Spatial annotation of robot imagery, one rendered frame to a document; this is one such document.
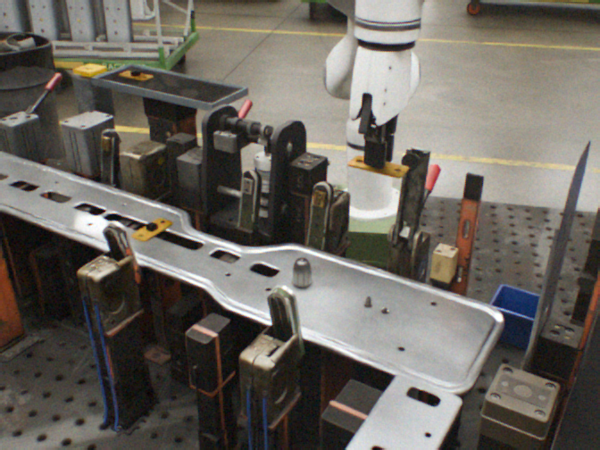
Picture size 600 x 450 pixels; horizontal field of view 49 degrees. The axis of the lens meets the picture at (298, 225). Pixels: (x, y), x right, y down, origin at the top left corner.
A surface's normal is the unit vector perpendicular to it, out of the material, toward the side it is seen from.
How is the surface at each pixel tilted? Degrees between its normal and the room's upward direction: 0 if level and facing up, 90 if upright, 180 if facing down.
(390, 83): 90
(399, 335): 0
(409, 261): 90
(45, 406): 0
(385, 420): 0
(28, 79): 91
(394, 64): 89
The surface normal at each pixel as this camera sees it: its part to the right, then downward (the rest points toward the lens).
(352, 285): 0.00, -0.87
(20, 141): 0.85, 0.26
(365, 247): -0.22, 0.49
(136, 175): -0.52, 0.43
